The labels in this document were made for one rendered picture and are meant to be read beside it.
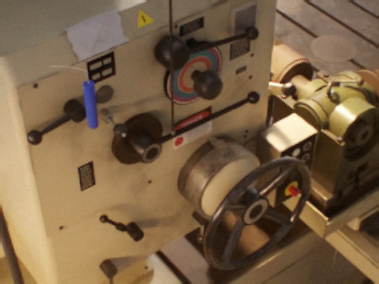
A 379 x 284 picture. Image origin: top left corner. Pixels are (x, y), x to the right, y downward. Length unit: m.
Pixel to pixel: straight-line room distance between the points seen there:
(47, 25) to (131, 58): 0.21
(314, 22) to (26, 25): 1.86
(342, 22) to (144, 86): 1.70
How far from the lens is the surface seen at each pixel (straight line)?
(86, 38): 1.70
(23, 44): 1.67
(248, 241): 2.91
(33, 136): 1.67
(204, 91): 1.83
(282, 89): 2.18
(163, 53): 1.75
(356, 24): 3.38
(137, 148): 1.85
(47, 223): 1.93
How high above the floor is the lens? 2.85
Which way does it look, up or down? 43 degrees down
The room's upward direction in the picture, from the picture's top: straight up
